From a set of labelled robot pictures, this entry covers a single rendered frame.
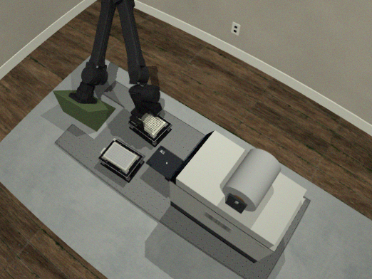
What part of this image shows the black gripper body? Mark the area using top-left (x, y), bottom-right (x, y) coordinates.
top-left (129, 101), bottom-right (143, 122)

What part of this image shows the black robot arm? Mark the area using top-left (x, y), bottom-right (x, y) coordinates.
top-left (69, 0), bottom-right (162, 117)

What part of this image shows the white multi-well plate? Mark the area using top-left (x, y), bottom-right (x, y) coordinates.
top-left (103, 142), bottom-right (138, 172)

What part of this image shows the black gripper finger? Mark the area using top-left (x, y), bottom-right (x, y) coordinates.
top-left (131, 120), bottom-right (144, 130)

